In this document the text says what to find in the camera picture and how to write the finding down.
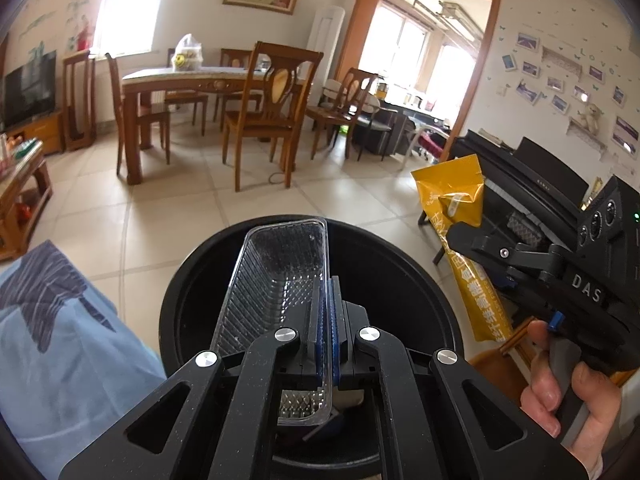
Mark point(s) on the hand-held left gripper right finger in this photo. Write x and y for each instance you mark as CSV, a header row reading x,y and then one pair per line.
x,y
450,425

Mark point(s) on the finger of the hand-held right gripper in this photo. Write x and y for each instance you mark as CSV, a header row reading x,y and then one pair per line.
x,y
517,285
505,250

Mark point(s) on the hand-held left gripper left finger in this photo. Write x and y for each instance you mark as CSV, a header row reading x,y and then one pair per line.
x,y
200,410

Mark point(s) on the yellow packet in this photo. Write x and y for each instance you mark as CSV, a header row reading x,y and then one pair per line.
x,y
450,180

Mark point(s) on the black trash bin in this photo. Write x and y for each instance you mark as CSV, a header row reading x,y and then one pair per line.
x,y
400,285

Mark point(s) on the clear plastic tray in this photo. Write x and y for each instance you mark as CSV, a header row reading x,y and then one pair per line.
x,y
280,260

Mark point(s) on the person's right hand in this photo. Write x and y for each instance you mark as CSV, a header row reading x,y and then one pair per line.
x,y
595,410

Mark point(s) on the black upright piano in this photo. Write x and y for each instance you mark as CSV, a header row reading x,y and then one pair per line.
x,y
530,185

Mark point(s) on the blue printed cloth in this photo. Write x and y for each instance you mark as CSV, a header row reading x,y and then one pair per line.
x,y
60,360

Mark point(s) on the beige teddy bear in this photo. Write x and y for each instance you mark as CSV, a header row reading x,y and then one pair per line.
x,y
591,117

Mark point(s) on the wooden dining chair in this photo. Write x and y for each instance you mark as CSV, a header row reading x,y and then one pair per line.
x,y
345,100
140,115
235,60
187,100
270,125

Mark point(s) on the white standing air conditioner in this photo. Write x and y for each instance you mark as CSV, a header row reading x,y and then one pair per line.
x,y
325,50

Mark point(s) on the wooden coffee table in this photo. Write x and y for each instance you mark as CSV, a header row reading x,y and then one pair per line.
x,y
22,195

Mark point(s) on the wooden television cabinet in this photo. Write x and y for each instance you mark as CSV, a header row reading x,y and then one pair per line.
x,y
42,132

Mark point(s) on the wooden dining table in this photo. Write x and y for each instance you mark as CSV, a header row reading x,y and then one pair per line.
x,y
150,90

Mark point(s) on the wooden plant stand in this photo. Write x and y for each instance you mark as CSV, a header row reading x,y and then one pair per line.
x,y
79,105

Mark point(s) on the clear plastic bag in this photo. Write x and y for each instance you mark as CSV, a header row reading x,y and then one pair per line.
x,y
187,55

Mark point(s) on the black television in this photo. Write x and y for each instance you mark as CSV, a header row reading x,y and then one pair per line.
x,y
27,90

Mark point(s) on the red vase with flowers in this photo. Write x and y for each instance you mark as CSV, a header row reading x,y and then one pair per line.
x,y
84,37

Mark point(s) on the group of wall photo frames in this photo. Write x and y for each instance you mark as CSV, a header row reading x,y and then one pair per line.
x,y
530,67

